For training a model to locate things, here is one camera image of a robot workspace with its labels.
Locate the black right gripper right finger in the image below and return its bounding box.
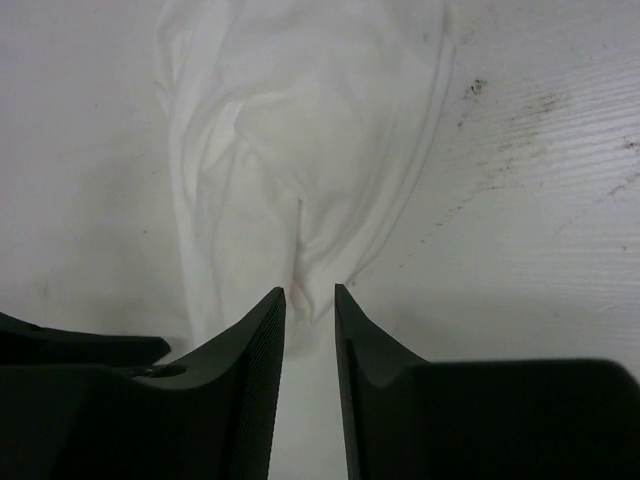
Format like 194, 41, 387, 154
334, 285, 639, 479

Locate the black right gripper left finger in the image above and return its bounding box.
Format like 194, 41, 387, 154
1, 288, 286, 479

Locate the white tank top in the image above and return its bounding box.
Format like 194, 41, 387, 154
153, 0, 459, 480

